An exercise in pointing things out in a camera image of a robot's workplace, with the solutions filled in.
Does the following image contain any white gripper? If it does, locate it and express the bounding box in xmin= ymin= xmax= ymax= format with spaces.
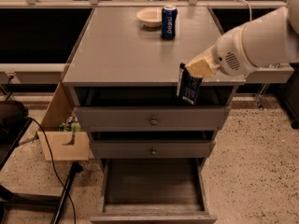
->
xmin=185 ymin=25 xmax=257 ymax=78

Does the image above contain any blue rxbar blueberry wrapper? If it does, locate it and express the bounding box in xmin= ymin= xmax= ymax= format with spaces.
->
xmin=177 ymin=63 xmax=202 ymax=105

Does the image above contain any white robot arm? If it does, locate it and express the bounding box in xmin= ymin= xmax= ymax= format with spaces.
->
xmin=185 ymin=0 xmax=299 ymax=78

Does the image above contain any grey top drawer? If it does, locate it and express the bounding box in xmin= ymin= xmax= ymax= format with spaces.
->
xmin=73 ymin=86 xmax=232 ymax=133

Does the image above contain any grey drawer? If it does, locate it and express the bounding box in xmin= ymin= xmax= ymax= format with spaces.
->
xmin=90 ymin=131 xmax=215 ymax=159
xmin=91 ymin=159 xmax=217 ymax=224
xmin=73 ymin=86 xmax=232 ymax=133

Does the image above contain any grey drawer cabinet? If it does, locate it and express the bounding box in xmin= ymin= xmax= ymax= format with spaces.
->
xmin=62 ymin=5 xmax=247 ymax=224

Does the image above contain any grey middle drawer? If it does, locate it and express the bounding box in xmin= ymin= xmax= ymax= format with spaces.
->
xmin=90 ymin=131 xmax=215 ymax=159

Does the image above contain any grey bottom drawer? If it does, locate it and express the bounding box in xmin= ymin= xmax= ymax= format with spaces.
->
xmin=91 ymin=159 xmax=217 ymax=224

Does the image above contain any blue pepsi can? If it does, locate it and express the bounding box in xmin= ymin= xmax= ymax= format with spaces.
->
xmin=162 ymin=5 xmax=178 ymax=39

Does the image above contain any white bowl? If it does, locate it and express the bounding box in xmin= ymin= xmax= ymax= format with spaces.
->
xmin=136 ymin=7 xmax=162 ymax=28

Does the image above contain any wooden crate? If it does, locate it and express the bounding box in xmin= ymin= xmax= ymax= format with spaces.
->
xmin=37 ymin=84 xmax=90 ymax=161

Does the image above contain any black bag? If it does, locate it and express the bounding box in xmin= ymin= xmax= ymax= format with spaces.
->
xmin=0 ymin=101 xmax=28 ymax=133

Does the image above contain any black stand base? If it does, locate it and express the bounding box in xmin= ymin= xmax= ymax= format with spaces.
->
xmin=0 ymin=162 xmax=83 ymax=224

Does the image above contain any white cable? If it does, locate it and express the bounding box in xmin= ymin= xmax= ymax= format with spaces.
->
xmin=235 ymin=0 xmax=254 ymax=23

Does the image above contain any black cable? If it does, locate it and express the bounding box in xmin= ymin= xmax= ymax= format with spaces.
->
xmin=25 ymin=116 xmax=78 ymax=224

